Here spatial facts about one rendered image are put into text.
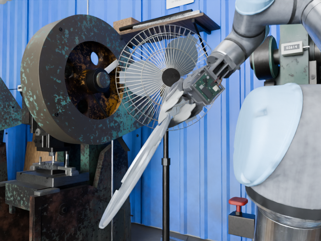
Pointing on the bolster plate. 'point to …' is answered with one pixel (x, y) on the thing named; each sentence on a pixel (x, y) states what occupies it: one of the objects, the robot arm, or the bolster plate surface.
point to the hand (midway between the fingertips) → (164, 122)
